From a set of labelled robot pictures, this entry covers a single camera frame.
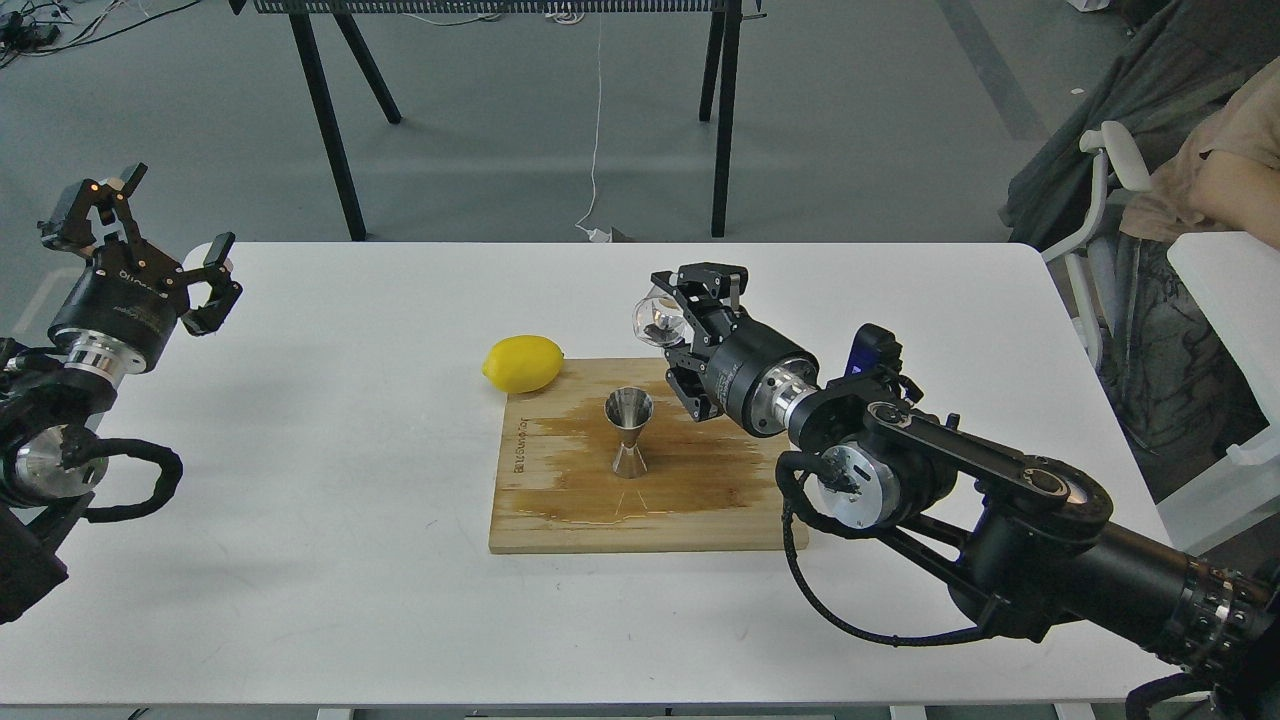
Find steel double jigger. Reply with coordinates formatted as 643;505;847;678
604;386;654;479

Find seated person beige shirt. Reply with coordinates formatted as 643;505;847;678
1103;61;1279;498

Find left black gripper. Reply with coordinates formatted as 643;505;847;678
38;163;243;373

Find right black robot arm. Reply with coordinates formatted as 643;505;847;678
635;263;1277;719

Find yellow lemon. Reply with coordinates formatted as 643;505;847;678
481;334;564;395

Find black trestle table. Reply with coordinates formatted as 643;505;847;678
230;1;765;241

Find white power cable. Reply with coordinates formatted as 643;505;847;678
575;14;613;243

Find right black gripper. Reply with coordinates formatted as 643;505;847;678
650;263;819;438

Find floor cable bundle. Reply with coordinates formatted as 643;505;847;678
0;0;206;70

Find dark grey jacket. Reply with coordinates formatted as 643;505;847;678
1001;1;1279;250

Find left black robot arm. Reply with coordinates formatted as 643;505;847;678
1;163;242;623

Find white office chair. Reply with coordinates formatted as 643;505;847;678
1041;120;1277;555

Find wooden cutting board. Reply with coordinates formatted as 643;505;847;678
489;357;790;553

